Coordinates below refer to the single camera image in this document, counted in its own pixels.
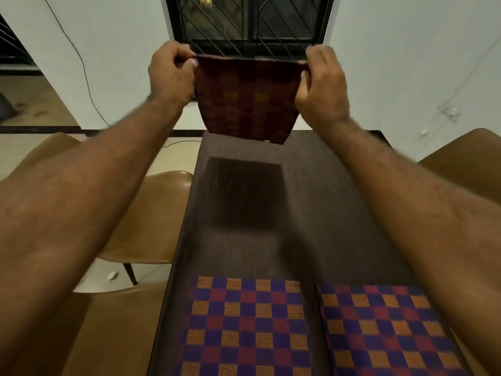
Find person's right hand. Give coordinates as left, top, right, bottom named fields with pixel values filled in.
left=295, top=44, right=351, bottom=132

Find person's left hand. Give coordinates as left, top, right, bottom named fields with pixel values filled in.
left=147, top=40, right=200, bottom=110

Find dark checkered woven cloth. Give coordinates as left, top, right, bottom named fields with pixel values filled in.
left=193, top=55, right=310, bottom=145

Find person's right forearm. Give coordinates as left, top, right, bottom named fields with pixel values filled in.
left=313, top=116, right=501, bottom=376

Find person's left forearm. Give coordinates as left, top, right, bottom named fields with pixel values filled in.
left=0, top=96, right=185, bottom=376

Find black window grille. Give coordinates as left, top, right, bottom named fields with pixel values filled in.
left=164, top=0, right=336, bottom=61

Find brown plastic chair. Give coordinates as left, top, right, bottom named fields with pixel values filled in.
left=0, top=281, right=170, bottom=376
left=418, top=128, right=501, bottom=202
left=12, top=132, right=195, bottom=286

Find dark railing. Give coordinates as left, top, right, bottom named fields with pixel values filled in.
left=0, top=13, right=44, bottom=77

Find blue orange checkered placemat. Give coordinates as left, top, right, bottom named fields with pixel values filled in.
left=178, top=275, right=314, bottom=376
left=316, top=284, right=473, bottom=376

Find thin floor cable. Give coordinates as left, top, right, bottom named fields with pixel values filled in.
left=162, top=139, right=202, bottom=149

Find black wall cable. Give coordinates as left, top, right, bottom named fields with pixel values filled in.
left=41, top=0, right=110, bottom=127

